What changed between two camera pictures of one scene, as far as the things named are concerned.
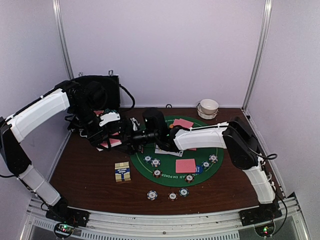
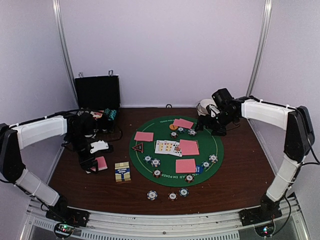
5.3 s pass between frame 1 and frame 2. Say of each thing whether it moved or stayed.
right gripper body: moved
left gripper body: moved
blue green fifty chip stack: stayed
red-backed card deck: moved
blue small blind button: stayed
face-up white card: stayed
